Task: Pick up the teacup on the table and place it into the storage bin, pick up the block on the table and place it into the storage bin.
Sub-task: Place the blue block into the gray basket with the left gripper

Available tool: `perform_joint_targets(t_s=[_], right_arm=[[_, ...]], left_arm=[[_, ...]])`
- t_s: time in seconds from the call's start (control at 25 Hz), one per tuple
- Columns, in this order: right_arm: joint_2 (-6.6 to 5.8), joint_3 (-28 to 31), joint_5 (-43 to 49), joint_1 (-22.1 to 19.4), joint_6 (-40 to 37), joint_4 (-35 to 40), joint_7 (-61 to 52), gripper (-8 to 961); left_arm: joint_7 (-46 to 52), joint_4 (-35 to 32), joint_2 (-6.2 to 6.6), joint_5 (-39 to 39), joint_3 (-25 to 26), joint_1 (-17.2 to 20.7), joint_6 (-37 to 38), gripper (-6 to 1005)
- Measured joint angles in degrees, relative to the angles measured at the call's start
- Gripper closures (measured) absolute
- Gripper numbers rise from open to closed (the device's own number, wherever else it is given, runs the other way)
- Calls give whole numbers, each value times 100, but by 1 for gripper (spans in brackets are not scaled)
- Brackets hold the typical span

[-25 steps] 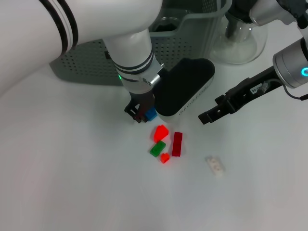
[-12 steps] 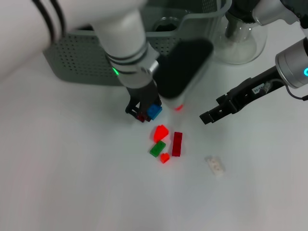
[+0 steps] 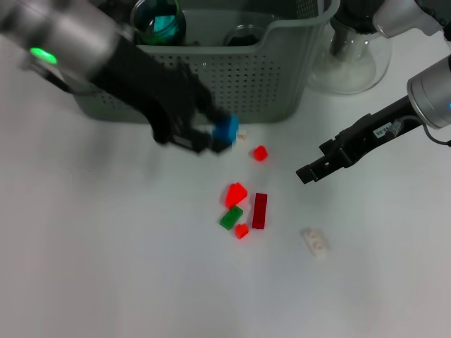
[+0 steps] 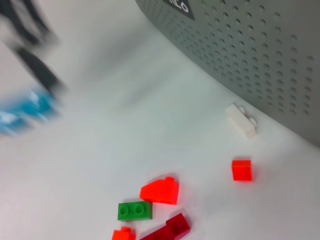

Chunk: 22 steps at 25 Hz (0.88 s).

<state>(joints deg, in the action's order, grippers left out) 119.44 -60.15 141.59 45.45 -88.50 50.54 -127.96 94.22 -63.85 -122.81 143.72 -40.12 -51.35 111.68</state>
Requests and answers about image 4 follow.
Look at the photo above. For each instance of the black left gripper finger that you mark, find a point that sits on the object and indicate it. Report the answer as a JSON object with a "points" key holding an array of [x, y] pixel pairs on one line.
{"points": [[42, 72], [27, 22]]}

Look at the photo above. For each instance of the blue square building plate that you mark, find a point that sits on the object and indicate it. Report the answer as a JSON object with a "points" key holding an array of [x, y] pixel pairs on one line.
{"points": [[27, 112]]}

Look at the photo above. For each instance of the small red-orange cube brick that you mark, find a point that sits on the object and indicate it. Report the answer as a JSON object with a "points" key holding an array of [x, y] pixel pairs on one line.
{"points": [[241, 170]]}

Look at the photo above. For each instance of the grey-green perforated storage bin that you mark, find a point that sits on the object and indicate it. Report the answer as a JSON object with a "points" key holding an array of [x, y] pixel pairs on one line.
{"points": [[250, 50]]}

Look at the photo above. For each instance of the green two-stud brick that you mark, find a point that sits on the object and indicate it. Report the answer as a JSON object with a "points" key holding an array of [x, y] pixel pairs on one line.
{"points": [[135, 211]]}

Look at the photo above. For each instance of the red-orange sloped brick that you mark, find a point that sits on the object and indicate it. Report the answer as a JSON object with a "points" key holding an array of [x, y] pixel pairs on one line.
{"points": [[161, 191]]}

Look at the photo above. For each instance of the small red-orange notched brick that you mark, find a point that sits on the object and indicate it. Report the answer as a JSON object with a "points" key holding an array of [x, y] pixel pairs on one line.
{"points": [[123, 234]]}

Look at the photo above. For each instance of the dark red long brick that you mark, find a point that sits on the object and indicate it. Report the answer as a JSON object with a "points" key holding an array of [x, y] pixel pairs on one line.
{"points": [[172, 228]]}

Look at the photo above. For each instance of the white building brick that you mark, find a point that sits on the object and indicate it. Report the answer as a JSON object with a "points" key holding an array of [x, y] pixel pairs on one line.
{"points": [[241, 121]]}

